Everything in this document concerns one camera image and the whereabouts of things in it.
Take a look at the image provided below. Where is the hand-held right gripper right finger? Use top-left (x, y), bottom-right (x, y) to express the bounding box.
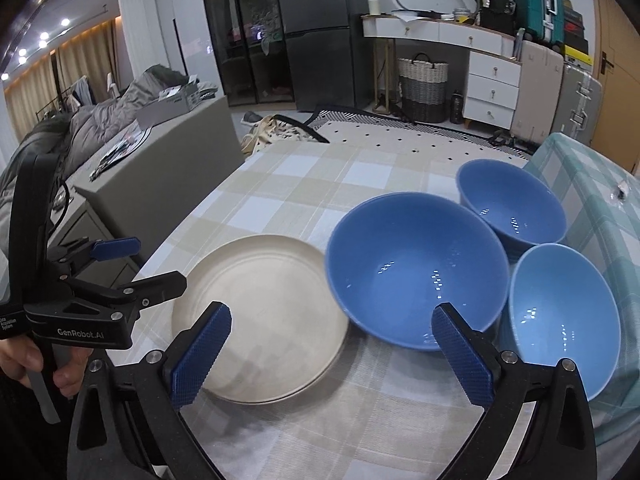
top-left (431, 303), bottom-right (599, 480)

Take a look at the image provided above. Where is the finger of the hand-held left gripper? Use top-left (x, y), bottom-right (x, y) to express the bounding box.
top-left (47, 236), bottom-right (144, 277)
top-left (66, 269), bottom-right (189, 322)

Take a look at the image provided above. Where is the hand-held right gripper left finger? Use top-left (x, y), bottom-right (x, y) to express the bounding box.
top-left (67, 301), bottom-right (233, 480)

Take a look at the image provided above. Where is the large blue bowl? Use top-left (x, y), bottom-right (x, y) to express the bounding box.
top-left (325, 192), bottom-right (511, 352)

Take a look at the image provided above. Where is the light blue bowl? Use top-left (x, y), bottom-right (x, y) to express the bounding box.
top-left (497, 243), bottom-right (622, 402)

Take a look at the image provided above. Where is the small blue bowl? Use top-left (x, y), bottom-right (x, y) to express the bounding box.
top-left (456, 159), bottom-right (569, 261)

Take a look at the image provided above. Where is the person's left hand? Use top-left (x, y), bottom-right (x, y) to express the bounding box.
top-left (0, 335), bottom-right (97, 402)

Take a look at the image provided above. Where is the low grey cabinet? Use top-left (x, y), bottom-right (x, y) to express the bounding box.
top-left (45, 195), bottom-right (143, 273)

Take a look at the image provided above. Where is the grey sofa with clutter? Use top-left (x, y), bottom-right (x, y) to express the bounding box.
top-left (74, 95), bottom-right (247, 283)

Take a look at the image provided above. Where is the printed round fan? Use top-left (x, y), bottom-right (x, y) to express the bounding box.
top-left (90, 127), bottom-right (152, 182)

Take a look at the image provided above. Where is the grey padded jacket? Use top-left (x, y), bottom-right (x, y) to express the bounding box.
top-left (0, 65), bottom-right (221, 198)

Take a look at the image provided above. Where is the grey cardboard box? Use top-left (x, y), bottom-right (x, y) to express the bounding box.
top-left (136, 85), bottom-right (202, 129)

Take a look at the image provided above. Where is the beige curtain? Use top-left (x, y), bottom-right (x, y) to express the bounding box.
top-left (4, 22), bottom-right (119, 134)

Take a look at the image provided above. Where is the printed tote bag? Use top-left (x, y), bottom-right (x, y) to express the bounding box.
top-left (240, 115), bottom-right (332, 162)

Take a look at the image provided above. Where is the teal checked tablecloth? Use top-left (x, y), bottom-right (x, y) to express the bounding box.
top-left (525, 132), bottom-right (640, 448)

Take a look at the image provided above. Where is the patterned rug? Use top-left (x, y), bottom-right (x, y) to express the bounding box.
top-left (300, 106), bottom-right (543, 162)

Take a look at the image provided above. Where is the black glass cabinet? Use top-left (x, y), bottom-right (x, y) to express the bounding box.
top-left (198, 0), bottom-right (296, 109)

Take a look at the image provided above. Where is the woven laundry basket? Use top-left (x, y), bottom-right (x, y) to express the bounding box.
top-left (397, 53), bottom-right (450, 124)

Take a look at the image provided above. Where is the white desk with drawers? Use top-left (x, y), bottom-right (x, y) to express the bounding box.
top-left (361, 12), bottom-right (524, 132)

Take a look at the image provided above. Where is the beige suitcase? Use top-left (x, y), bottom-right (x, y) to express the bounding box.
top-left (512, 40), bottom-right (566, 144)

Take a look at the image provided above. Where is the silver suitcase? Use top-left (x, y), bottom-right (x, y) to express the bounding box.
top-left (550, 62), bottom-right (604, 149)

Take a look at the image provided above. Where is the dark grey refrigerator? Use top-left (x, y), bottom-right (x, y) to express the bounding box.
top-left (272, 0), bottom-right (369, 113)

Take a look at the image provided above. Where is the wooden door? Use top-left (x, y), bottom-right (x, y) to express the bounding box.
top-left (587, 0), bottom-right (640, 172)

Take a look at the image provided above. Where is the black bag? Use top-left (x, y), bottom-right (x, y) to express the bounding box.
top-left (477, 0), bottom-right (517, 37)

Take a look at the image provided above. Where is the stack of dark boxes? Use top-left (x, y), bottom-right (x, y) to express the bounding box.
top-left (560, 0), bottom-right (597, 67)

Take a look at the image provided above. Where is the teal suitcase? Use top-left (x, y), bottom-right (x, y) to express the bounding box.
top-left (510, 0), bottom-right (564, 47)

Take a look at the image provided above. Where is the black cable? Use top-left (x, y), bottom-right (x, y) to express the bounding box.
top-left (49, 180), bottom-right (72, 228)

